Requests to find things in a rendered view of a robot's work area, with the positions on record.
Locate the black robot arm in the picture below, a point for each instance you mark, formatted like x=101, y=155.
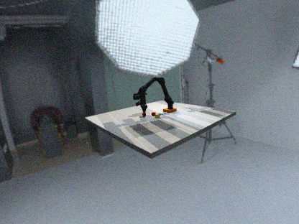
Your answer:
x=141, y=93

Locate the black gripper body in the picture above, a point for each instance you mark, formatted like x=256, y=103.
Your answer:
x=143, y=103

